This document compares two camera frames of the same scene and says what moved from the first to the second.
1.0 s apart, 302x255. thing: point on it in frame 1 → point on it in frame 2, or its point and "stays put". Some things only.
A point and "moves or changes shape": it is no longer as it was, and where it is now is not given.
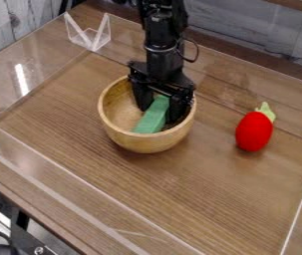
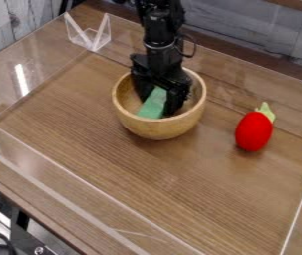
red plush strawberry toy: (254, 128) stays put
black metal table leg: (24, 243) stays put
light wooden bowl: (121, 115) moves or changes shape
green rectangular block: (151, 120) moves or changes shape
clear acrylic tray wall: (66, 201) stays put
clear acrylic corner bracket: (90, 39) stays put
